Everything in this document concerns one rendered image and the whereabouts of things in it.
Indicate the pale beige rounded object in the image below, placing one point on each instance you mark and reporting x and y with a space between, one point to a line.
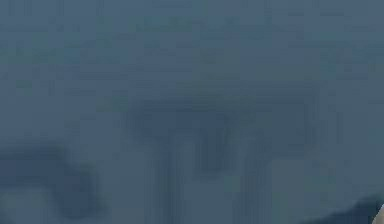
381 216

